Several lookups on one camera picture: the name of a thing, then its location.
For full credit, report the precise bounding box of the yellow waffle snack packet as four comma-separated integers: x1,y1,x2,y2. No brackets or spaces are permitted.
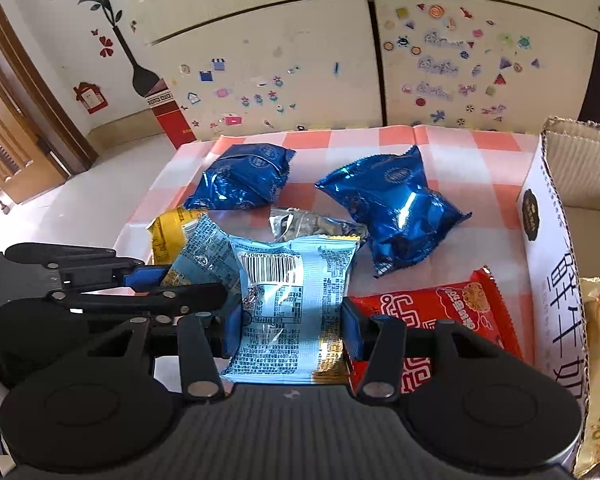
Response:
146,206,204,266

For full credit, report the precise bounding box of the light blue snack packet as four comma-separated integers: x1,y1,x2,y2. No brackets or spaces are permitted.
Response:
164,214,361,385

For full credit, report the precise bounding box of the blue foil snack bag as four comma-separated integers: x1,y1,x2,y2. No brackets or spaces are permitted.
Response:
183,143,296,210
315,145,471,278

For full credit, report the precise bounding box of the red snack packet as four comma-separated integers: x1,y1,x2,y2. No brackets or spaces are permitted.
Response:
348,265,525,396

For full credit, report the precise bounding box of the silver foil snack packet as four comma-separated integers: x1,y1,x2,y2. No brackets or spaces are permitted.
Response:
268,208,368,245

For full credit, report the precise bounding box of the red gift box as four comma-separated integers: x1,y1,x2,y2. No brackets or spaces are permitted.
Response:
145,79,196,148

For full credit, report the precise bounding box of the pink checkered tablecloth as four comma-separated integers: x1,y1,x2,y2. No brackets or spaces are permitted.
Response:
114,126,538,363

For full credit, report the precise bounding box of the cardboard box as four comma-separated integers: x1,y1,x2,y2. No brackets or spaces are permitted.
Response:
518,117,600,479

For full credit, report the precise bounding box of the beige cabinet with stickers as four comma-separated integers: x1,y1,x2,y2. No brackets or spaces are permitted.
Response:
128,0,600,140

